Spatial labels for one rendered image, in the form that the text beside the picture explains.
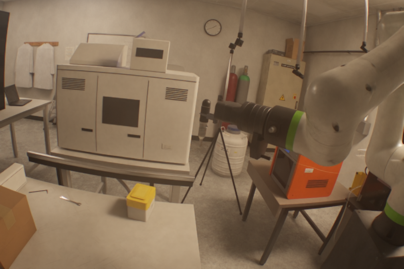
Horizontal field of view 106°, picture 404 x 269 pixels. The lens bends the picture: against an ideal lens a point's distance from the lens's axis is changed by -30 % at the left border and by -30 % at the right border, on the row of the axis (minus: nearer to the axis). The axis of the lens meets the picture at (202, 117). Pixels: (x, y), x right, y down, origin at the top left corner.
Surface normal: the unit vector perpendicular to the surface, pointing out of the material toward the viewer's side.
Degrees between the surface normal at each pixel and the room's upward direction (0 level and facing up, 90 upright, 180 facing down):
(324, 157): 133
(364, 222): 0
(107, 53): 40
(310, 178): 90
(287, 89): 90
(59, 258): 0
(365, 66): 46
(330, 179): 90
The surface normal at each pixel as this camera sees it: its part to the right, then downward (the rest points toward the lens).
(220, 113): -0.63, 0.10
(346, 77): -0.25, -0.59
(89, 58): 0.17, -0.57
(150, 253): 0.14, -0.96
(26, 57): 0.11, 0.22
